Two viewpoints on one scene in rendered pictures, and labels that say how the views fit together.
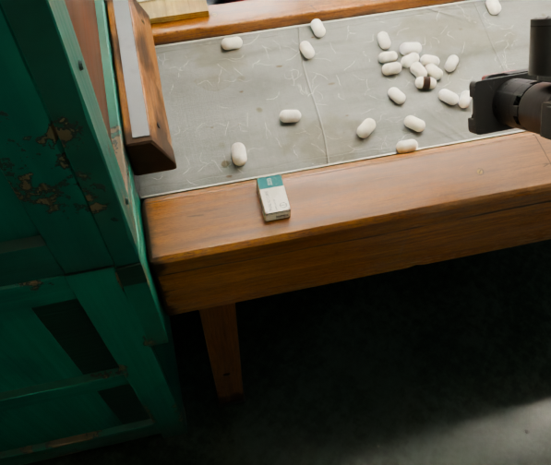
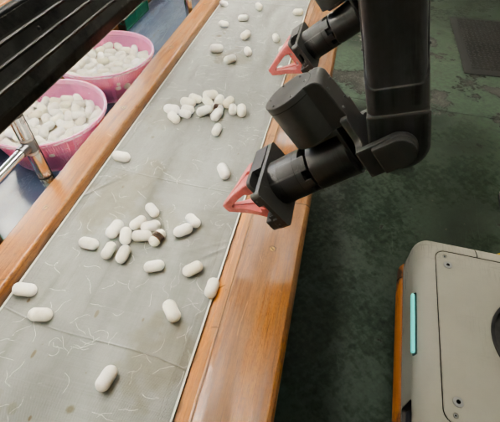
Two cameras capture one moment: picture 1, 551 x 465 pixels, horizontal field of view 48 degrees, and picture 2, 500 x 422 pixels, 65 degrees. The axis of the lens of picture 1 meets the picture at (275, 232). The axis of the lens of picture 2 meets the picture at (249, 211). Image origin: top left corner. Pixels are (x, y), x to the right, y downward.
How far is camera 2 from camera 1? 0.46 m
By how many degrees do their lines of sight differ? 37
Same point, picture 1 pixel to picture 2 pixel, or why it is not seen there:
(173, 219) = not seen: outside the picture
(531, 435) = (354, 337)
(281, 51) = (17, 340)
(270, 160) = not seen: outside the picture
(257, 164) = not seen: outside the picture
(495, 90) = (269, 186)
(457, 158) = (250, 256)
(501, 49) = (162, 174)
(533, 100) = (327, 162)
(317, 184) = (213, 397)
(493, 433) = (345, 359)
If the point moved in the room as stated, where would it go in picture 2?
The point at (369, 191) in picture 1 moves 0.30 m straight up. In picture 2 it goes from (248, 347) to (247, 180)
